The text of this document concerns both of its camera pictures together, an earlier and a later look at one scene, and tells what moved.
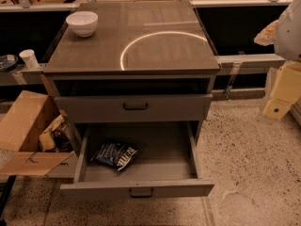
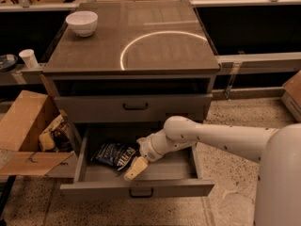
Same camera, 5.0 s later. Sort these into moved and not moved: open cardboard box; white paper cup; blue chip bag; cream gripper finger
Moved: cream gripper finger
Not moved: open cardboard box; white paper cup; blue chip bag
